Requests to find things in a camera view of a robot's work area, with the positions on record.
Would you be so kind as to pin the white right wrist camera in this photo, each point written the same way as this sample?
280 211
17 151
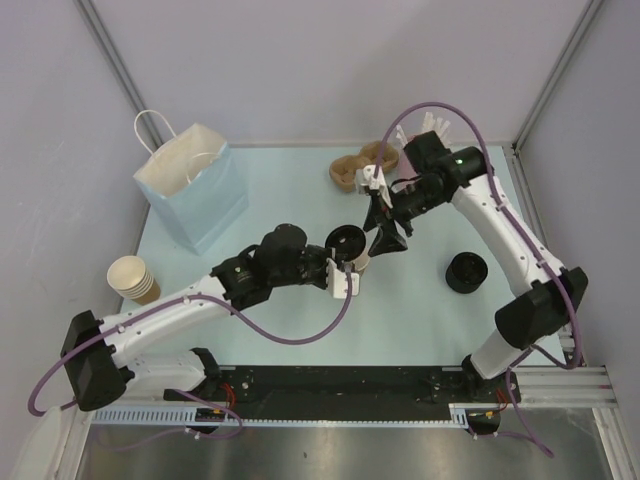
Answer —
369 180

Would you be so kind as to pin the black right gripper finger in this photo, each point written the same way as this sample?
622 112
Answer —
387 240
376 216

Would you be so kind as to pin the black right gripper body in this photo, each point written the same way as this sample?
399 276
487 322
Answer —
411 201

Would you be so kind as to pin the stacked black cup lids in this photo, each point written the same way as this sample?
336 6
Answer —
466 272

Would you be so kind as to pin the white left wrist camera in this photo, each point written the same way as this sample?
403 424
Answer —
341 284

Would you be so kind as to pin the brown pulp carrier stack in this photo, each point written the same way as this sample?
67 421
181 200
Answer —
342 170

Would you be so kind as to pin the white slotted cable duct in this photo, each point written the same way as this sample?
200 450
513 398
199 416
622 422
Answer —
191 415

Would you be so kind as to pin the light blue paper bag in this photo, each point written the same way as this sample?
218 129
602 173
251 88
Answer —
194 186

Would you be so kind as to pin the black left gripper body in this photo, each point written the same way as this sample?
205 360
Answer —
310 267

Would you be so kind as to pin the pink straw holder cup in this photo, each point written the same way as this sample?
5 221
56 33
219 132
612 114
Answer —
404 169

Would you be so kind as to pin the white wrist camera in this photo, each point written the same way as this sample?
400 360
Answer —
369 180
341 284

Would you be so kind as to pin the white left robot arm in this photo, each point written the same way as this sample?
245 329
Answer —
98 353

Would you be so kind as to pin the brown paper cups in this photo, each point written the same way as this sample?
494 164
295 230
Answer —
131 278

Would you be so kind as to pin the single black cup lid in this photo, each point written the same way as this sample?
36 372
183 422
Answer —
347 243

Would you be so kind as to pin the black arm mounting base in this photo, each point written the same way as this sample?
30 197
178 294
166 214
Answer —
353 388

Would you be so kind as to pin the white wrapped straws bundle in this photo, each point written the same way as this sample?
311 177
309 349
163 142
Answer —
430 124

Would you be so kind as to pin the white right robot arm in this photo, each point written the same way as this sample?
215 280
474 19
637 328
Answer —
546 293

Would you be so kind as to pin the single brown paper cup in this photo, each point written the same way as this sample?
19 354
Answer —
360 263

